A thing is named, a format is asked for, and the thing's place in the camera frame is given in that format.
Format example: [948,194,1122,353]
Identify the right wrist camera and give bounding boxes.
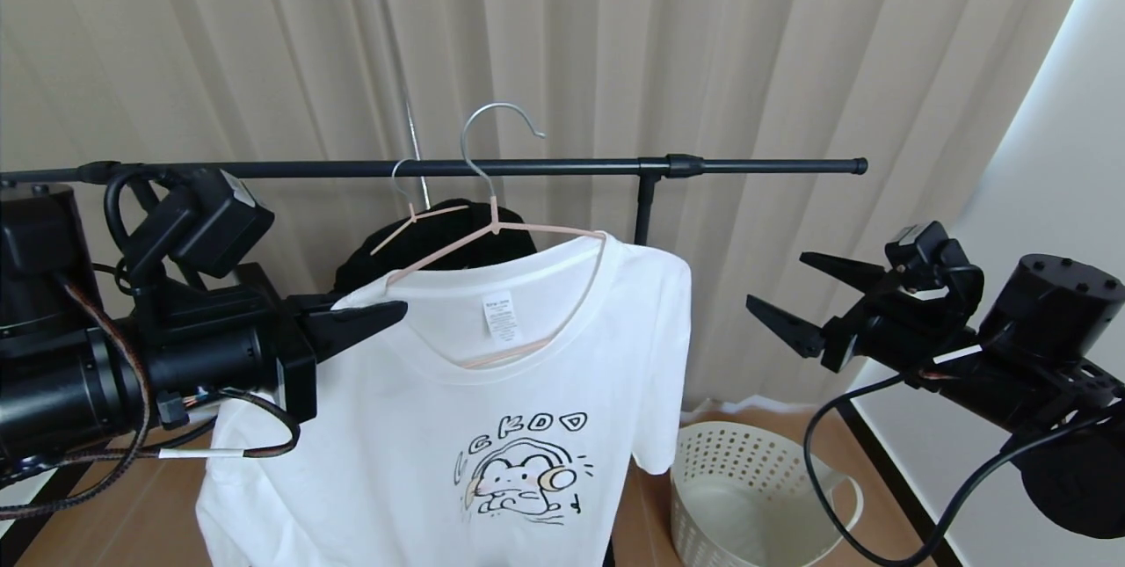
[883,221,985,322]

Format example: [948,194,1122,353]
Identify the black cable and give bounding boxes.
[103,164,190,288]
[802,372,1125,567]

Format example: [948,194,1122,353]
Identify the black clothes rack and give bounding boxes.
[0,154,869,567]

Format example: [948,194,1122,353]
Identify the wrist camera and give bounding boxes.
[883,221,985,322]
[119,167,276,326]

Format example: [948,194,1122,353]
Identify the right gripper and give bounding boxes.
[745,251,978,374]

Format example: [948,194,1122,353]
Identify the pink clothes hanger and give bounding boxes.
[369,157,471,257]
[385,103,609,370]

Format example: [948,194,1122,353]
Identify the white printed t-shirt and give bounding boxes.
[195,233,693,567]

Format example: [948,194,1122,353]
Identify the white laundry basket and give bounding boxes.
[670,422,864,567]

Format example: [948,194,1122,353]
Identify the black shorts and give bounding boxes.
[334,198,539,295]

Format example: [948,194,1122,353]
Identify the beige curtain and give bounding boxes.
[0,0,1104,414]

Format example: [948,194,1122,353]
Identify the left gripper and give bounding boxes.
[88,286,319,462]

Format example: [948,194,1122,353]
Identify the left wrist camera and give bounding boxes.
[119,167,276,326]

